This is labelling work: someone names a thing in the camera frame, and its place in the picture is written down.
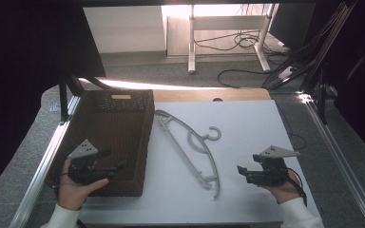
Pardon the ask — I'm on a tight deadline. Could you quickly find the aluminium frame rail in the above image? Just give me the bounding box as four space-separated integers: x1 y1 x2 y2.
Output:
9 94 84 228
298 92 365 228

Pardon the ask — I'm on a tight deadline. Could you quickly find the thin black cable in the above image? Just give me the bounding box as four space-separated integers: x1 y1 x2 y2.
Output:
276 104 308 152

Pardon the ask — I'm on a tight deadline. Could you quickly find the bundle of black cables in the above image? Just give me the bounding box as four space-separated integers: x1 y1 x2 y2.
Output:
260 1 359 90

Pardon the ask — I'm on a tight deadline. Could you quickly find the long black floor cable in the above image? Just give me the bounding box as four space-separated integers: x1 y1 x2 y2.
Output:
217 68 269 89

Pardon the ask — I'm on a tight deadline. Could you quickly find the brown woven basket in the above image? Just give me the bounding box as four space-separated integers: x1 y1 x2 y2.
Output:
44 89 156 198

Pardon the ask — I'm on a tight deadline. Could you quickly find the white table sheet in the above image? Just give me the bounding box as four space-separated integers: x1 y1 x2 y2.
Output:
79 99 318 225

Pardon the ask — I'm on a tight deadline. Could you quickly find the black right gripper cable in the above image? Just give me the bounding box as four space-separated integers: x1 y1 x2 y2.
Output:
285 167 308 207

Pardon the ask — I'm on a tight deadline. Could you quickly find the black floor cable tangle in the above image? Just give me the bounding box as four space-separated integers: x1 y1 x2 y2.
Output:
193 29 269 52

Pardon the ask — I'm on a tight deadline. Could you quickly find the grey plastic clothes hanger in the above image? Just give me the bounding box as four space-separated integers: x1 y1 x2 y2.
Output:
154 109 222 200

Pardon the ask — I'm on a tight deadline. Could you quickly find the person's right hand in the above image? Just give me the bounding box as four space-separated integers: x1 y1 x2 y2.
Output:
259 172 303 205

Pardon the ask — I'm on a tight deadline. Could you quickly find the white metal desk frame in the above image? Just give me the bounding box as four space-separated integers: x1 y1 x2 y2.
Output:
187 3 277 75

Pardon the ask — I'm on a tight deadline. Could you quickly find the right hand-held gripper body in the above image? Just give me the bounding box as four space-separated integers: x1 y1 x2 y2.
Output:
248 145 300 187

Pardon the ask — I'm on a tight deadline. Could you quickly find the dark curtain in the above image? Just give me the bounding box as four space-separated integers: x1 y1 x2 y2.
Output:
0 0 106 204
310 0 365 167

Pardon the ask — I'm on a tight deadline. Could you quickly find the black metal stand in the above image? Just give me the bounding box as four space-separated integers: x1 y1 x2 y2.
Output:
58 71 87 124
316 68 330 126

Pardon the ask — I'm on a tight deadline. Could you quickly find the person's left hand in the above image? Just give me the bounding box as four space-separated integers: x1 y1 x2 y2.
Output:
56 160 109 212

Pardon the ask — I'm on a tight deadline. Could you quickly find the white power strip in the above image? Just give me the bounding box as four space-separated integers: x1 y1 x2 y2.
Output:
278 65 297 81

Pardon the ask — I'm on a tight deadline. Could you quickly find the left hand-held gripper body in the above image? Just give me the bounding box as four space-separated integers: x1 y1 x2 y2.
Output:
67 139 108 186

